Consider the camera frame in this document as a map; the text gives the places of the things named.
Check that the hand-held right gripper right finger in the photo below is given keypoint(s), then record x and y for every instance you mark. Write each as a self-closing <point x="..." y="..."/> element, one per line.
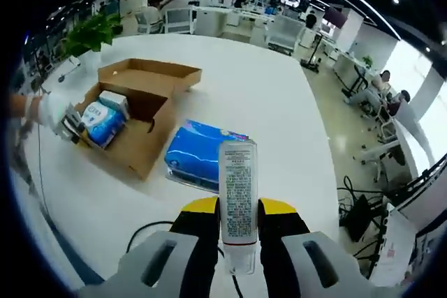
<point x="290" y="259"/>

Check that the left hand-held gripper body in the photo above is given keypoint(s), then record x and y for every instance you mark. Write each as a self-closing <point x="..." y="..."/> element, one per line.
<point x="52" y="109"/>

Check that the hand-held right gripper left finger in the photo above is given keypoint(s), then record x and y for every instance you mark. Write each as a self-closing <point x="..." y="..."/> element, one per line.
<point x="188" y="259"/>

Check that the light blue wet wipes pack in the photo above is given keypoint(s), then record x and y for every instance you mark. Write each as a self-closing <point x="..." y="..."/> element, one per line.
<point x="103" y="123"/>

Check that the small white carton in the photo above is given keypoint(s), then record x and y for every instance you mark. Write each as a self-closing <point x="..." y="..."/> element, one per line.
<point x="115" y="100"/>

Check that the brown cardboard shoe box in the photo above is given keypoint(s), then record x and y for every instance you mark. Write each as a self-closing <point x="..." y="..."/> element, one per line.
<point x="146" y="130"/>

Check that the white squeeze tube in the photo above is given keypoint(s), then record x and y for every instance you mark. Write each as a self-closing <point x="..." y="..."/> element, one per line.
<point x="237" y="190"/>

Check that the dark blue soft tissue pack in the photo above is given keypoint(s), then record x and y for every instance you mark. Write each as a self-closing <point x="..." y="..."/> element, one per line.
<point x="195" y="155"/>

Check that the green potted plant white pot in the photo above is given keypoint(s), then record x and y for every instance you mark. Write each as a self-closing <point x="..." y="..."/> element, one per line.
<point x="91" y="36"/>

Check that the white office chair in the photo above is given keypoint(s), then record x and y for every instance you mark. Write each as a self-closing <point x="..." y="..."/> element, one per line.
<point x="179" y="20"/>
<point x="148" y="22"/>
<point x="284" y="33"/>
<point x="382" y="158"/>

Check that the black floor stand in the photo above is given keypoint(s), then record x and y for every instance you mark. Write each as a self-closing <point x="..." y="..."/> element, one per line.
<point x="311" y="64"/>

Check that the small distant potted plant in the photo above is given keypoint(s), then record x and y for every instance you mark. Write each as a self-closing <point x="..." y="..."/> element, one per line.
<point x="367" y="61"/>

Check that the dark red monitor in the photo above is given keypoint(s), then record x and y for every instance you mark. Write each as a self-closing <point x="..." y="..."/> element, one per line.
<point x="333" y="17"/>

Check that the wall display screen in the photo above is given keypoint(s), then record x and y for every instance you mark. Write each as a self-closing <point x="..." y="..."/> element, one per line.
<point x="291" y="0"/>

